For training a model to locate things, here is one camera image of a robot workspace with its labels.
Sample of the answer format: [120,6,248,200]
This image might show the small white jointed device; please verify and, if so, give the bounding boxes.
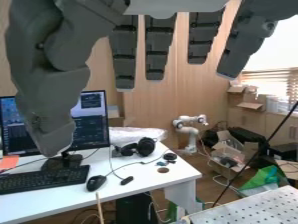
[171,113,211,155]

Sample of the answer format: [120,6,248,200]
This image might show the thin black pole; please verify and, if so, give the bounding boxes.
[212,99,298,208]

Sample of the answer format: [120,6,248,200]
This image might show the white desk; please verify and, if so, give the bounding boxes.
[0,141,204,224]

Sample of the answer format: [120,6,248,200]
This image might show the open cardboard box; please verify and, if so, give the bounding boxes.
[209,129,250,175]

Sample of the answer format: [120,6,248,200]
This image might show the black keyboard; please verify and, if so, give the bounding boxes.
[0,164,92,196]

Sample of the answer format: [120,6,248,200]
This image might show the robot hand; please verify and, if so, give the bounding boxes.
[4,0,298,158]

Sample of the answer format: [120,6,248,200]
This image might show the black computer tower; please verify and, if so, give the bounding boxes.
[115,192,156,224]

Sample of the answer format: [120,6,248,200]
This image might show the thin stick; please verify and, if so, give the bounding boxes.
[93,191,107,224]

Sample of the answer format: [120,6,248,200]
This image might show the green bag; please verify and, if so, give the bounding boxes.
[239,164,290,198]

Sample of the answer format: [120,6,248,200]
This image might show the black headphones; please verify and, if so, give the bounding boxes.
[119,136,159,158]

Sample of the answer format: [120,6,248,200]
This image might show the computer monitor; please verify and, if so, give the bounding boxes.
[0,89,112,171]

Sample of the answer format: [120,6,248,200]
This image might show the black mouse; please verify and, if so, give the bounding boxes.
[86,174,109,193]

